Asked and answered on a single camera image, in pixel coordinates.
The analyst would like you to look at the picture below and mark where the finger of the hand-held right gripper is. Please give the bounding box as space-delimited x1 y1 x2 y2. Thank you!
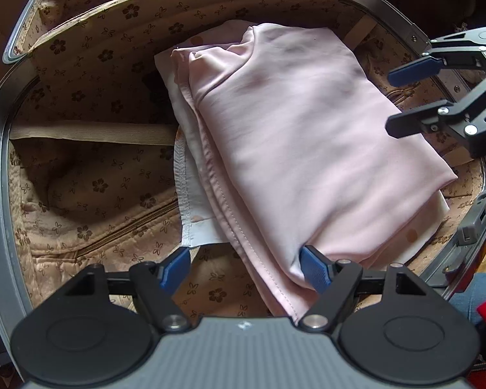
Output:
386 74 486 159
388 27 486 87

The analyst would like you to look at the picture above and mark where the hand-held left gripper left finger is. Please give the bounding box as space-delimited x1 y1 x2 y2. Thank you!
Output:
63 246 192 332

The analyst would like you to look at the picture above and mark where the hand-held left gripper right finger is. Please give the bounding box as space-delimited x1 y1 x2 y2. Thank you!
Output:
299 245 428 333

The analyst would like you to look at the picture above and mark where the white dotted garment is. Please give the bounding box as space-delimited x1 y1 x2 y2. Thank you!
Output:
154 34 451 261

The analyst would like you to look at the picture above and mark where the pink garment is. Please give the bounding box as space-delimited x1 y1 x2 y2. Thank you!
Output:
172 22 459 327

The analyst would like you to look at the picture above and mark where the grey suitcase with floral lining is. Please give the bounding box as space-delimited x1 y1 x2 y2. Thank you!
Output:
0 0 486 335

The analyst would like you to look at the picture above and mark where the person's jeans leg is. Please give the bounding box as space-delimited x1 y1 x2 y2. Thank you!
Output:
449 273 486 327

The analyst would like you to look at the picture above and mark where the beige elastic strap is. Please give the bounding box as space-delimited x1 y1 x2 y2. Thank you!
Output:
9 123 179 147
340 12 375 51

